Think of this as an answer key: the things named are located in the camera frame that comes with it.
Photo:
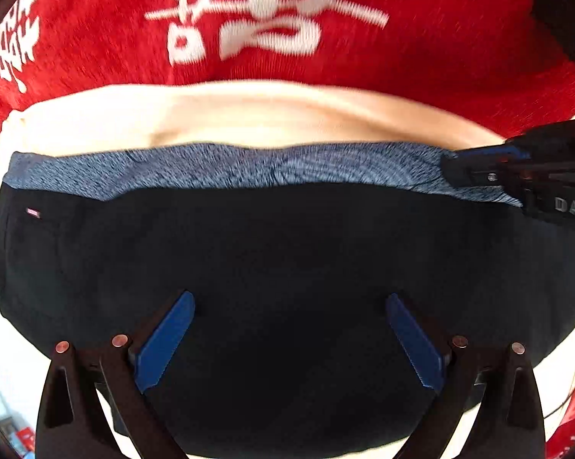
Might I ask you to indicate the cream bed sheet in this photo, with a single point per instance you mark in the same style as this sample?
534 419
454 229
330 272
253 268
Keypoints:
268 114

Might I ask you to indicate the red patterned cushion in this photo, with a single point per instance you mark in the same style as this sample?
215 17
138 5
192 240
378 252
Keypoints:
572 430

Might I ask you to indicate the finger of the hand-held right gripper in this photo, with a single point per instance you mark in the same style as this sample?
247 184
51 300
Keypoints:
498 154
478 175

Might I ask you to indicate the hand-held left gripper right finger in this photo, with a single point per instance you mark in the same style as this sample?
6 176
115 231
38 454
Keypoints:
414 344

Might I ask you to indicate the red blanket with white characters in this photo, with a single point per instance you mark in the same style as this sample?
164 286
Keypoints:
435 48

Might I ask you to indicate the black pants with blue waistband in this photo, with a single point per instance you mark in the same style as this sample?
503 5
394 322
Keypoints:
268 248

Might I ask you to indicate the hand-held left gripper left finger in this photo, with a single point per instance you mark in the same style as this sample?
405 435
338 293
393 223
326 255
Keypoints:
165 339

